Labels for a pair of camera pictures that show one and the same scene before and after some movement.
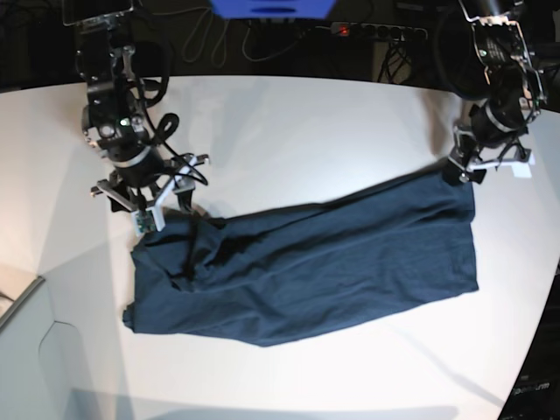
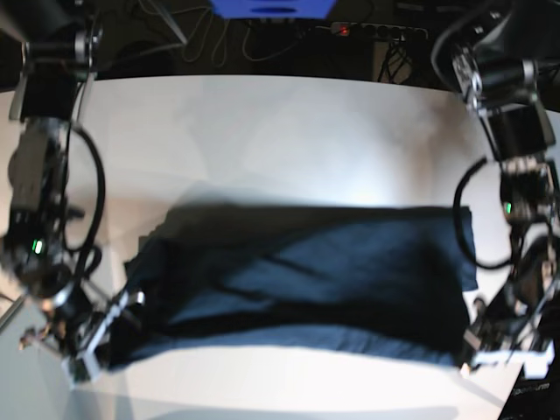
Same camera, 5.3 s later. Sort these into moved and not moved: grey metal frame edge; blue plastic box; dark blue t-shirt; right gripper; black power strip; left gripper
Moved: left gripper; dark blue t-shirt; right gripper
Not moved: blue plastic box; black power strip; grey metal frame edge
